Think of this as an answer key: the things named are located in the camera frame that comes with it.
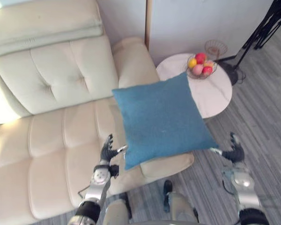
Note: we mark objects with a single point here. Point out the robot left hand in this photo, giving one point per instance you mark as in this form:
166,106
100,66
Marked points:
105,152

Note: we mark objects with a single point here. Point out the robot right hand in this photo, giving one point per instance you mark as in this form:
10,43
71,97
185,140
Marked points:
236,153

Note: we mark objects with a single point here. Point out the blue square cushion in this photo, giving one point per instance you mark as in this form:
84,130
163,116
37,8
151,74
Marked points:
161,117

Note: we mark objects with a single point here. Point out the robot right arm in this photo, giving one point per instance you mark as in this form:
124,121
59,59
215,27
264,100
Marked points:
244,185

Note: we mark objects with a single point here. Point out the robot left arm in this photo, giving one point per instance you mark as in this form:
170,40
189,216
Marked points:
97,185

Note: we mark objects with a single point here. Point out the robot left leg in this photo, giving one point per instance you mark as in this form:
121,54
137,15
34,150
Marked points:
117,212

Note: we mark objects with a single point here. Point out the robot leg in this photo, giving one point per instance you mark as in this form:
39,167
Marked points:
178,206
117,212

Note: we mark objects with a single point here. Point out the round white side table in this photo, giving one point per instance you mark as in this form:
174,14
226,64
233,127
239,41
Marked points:
210,96

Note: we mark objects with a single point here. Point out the cream leather sofa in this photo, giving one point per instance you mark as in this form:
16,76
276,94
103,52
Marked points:
56,112

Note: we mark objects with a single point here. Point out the robot right leg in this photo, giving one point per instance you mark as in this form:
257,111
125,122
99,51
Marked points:
178,206

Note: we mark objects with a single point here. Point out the black round stand base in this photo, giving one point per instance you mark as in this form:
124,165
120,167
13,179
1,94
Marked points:
231,71

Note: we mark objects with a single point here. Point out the red apple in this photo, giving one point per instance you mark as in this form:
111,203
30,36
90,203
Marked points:
200,57
207,70

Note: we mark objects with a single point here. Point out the pink peach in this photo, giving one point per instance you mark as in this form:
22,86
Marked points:
197,69

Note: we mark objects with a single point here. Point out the pale peach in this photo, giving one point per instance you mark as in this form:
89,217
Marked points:
209,63

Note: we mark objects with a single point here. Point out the yellow fruit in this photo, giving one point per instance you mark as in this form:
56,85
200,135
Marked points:
192,62

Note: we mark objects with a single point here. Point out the black tripod stand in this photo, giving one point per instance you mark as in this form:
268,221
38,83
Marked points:
264,25

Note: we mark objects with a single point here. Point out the pale green folded blanket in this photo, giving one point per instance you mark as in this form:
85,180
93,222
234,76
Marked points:
42,35

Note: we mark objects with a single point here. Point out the wooden trim strip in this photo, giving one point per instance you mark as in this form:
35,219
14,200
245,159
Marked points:
148,23

